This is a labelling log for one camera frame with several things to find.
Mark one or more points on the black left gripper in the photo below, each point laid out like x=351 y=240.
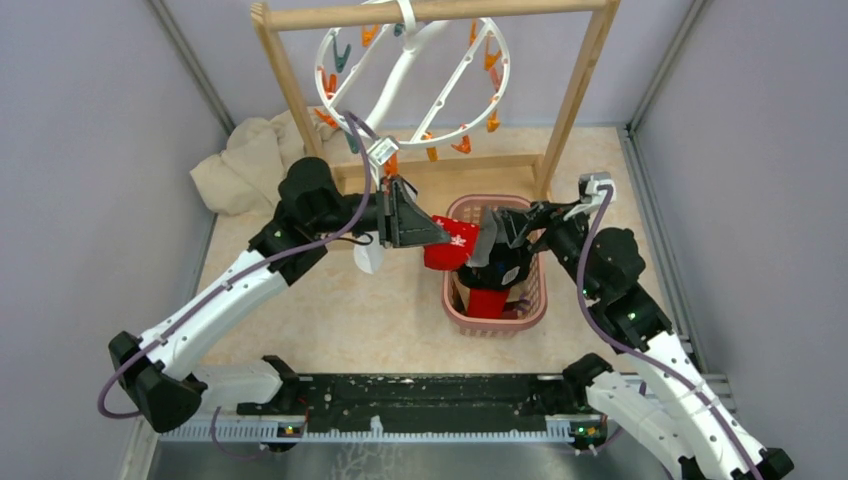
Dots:
x=401 y=220

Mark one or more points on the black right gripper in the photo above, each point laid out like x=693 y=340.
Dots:
x=522 y=221

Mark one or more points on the grey sock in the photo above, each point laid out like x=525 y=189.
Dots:
x=492 y=242

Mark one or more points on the white sock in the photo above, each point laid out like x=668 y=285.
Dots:
x=368 y=253

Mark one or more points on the black sock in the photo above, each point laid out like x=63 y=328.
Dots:
x=507 y=267

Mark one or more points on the red snowflake sock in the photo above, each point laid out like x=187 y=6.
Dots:
x=457 y=251

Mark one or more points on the plain red sock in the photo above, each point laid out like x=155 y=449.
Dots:
x=487 y=303

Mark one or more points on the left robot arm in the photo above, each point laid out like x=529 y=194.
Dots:
x=159 y=370

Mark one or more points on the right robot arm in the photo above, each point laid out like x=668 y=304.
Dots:
x=685 y=425

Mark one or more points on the white round clip hanger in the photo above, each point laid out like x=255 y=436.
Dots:
x=411 y=73

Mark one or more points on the orange plastic clip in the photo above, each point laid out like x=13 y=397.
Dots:
x=464 y=146

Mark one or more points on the beige crumpled cloth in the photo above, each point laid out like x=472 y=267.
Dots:
x=244 y=177

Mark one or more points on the teal plastic clip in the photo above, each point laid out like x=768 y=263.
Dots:
x=340 y=53

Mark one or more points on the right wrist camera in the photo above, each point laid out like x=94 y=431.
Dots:
x=594 y=190

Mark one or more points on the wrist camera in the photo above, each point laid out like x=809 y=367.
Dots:
x=382 y=156
x=594 y=190

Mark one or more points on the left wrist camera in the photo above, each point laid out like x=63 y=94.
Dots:
x=382 y=156

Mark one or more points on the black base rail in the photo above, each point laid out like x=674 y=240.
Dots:
x=452 y=406

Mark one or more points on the wooden drying rack frame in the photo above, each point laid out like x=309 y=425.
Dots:
x=444 y=180

